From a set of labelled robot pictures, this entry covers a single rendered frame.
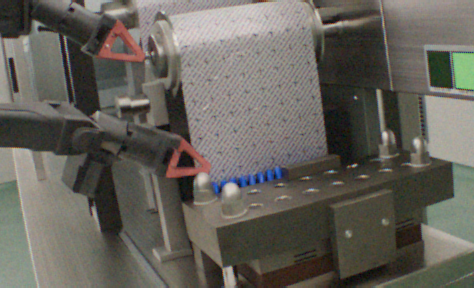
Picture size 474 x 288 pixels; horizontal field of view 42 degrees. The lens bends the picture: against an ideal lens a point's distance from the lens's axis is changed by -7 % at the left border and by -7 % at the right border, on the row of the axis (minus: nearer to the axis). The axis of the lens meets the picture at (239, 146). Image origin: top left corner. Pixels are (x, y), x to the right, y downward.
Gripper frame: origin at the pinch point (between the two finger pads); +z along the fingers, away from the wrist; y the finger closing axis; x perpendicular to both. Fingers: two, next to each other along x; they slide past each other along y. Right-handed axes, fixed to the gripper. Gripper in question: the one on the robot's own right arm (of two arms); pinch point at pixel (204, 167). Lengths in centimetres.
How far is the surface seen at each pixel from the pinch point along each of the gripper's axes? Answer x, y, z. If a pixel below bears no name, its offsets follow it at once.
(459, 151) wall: 53, -258, 274
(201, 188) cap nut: -2.7, 8.1, -2.4
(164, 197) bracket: -7.5, -7.8, -2.2
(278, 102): 13.9, 0.3, 8.2
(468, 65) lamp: 26.1, 30.8, 19.6
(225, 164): 1.5, 0.3, 3.1
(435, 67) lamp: 25.6, 23.1, 19.9
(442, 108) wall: 79, -274, 259
